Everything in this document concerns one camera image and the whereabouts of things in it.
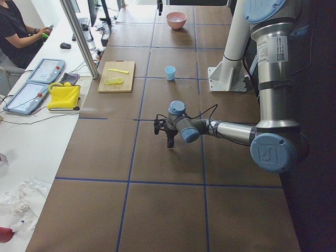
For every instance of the bamboo cutting board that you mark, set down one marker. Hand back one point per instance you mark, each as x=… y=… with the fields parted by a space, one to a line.
x=124 y=87

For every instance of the yellow cloth bag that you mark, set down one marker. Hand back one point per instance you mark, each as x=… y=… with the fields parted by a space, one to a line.
x=64 y=96

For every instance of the black monitor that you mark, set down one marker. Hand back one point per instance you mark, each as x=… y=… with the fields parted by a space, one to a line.
x=94 y=6

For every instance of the clear water bottle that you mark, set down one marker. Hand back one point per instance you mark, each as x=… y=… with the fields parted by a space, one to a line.
x=88 y=37

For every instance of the clear ice cubes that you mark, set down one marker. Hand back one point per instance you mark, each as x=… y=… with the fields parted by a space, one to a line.
x=175 y=18

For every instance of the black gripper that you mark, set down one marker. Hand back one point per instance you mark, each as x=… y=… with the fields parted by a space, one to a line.
x=169 y=134

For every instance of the yellow plastic knife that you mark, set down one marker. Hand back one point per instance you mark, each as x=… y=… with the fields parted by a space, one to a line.
x=119 y=71

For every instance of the person in black shirt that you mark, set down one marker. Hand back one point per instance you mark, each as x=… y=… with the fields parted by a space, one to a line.
x=19 y=42

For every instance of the aluminium frame post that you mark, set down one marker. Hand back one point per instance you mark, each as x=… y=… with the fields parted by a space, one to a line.
x=72 y=18

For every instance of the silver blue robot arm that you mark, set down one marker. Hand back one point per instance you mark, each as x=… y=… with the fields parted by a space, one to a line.
x=276 y=142

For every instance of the red object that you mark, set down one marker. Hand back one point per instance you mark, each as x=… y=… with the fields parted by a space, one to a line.
x=6 y=234

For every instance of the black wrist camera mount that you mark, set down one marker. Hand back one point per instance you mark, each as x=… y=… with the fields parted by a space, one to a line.
x=159 y=123

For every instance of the blue teach pendant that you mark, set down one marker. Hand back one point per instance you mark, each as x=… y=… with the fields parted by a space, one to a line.
x=27 y=99
x=47 y=71

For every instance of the crumpled clear plastic bags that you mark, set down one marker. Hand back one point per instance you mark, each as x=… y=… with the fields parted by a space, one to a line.
x=22 y=206

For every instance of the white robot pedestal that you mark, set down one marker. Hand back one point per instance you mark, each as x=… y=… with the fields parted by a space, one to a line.
x=229 y=75

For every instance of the black computer mouse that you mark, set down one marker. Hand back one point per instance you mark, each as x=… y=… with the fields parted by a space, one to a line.
x=65 y=46

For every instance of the blue teach pendant near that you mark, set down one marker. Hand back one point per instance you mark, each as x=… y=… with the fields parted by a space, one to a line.
x=27 y=99

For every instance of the blue teach pendant far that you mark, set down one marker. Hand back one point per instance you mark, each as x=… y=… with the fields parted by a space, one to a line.
x=47 y=71

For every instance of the light blue plastic cup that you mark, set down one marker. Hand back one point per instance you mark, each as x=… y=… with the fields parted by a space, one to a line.
x=170 y=73

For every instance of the pink bowl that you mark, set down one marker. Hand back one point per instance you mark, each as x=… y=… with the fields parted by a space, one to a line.
x=177 y=26

